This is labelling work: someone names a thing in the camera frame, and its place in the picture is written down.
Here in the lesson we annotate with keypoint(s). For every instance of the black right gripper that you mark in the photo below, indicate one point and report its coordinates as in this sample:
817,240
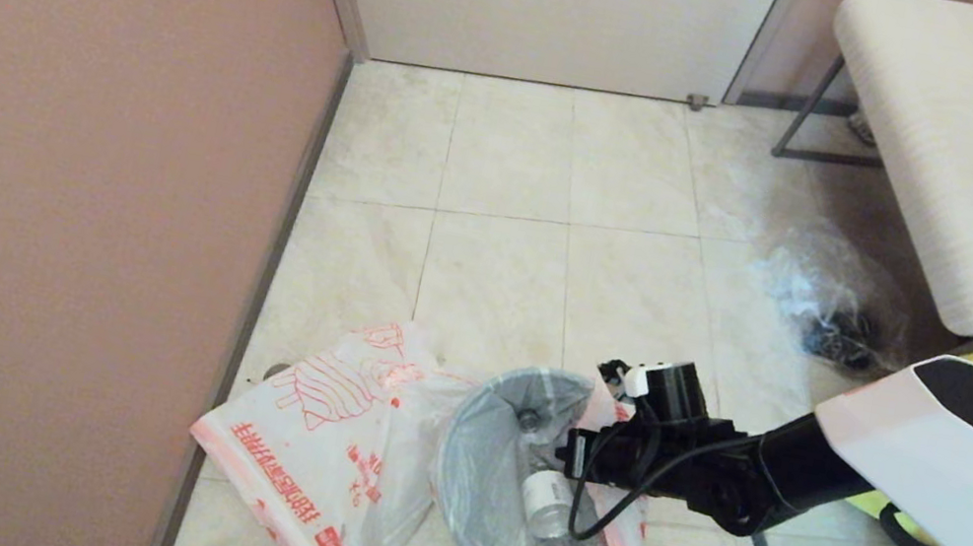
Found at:
614,456

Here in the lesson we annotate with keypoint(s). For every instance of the used white red liner bag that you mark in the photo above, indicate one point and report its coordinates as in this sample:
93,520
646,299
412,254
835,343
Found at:
485,453

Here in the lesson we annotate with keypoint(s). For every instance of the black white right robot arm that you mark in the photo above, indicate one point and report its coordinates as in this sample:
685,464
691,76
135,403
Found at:
963,467

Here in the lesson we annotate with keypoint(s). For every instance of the clear plastic bag dark contents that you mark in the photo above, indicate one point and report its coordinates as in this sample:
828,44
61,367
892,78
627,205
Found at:
823,292

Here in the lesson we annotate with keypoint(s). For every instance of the clear plastic water bottle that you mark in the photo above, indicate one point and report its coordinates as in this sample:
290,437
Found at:
547,499

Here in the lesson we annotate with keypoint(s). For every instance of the round grey floor cover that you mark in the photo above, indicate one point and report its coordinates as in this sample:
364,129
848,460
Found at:
278,373

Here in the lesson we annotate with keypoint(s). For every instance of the small metal door stopper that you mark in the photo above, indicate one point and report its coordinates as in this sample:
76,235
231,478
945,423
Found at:
697,102

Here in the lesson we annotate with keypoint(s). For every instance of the beige table with metal legs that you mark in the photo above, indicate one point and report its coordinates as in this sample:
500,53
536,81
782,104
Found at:
950,145

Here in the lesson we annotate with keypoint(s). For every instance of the white door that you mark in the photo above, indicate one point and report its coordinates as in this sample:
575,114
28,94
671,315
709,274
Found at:
544,3

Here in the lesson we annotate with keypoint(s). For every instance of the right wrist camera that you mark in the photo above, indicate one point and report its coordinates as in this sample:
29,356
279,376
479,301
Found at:
613,376

